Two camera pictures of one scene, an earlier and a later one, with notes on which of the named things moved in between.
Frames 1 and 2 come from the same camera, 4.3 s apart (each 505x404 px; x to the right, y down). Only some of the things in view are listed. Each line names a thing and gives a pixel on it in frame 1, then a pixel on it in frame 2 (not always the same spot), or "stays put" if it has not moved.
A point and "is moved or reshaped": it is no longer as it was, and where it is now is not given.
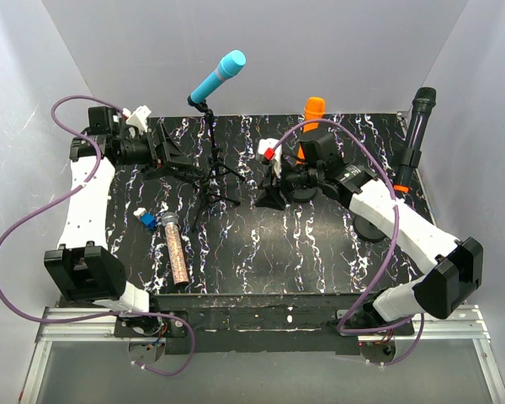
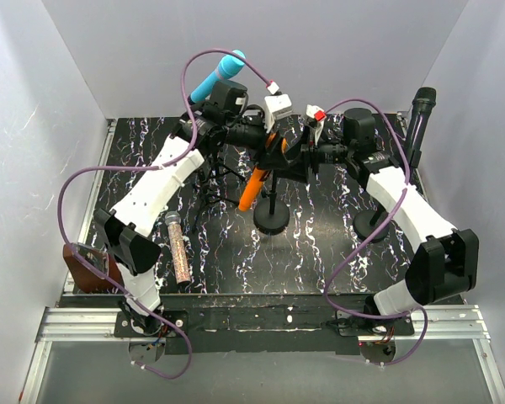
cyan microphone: [232, 61] stays put
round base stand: [366, 231] stays put
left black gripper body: [159, 155] -> [263, 156]
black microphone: [423, 99] stays put
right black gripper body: [274, 191] -> [309, 158]
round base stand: [305, 194] -> [271, 216]
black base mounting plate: [321, 323] stays put
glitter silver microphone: [175, 247] stays put
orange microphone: [315, 108] is moved or reshaped
